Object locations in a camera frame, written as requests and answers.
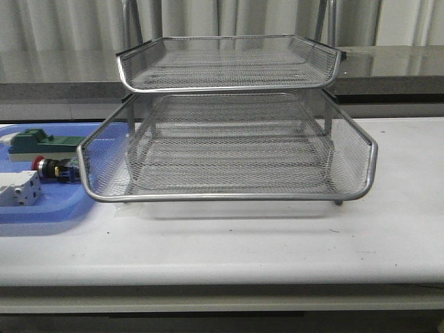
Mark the red emergency stop push button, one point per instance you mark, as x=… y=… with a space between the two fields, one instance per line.
x=64 y=171

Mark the blue plastic tray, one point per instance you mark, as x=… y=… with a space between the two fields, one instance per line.
x=58 y=201

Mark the green and beige electrical module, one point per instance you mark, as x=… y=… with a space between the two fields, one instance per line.
x=30 y=143

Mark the white circuit breaker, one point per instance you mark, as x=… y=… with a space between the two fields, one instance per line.
x=20 y=188

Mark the silver metal rack frame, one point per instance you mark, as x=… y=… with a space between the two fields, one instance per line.
x=328 y=24

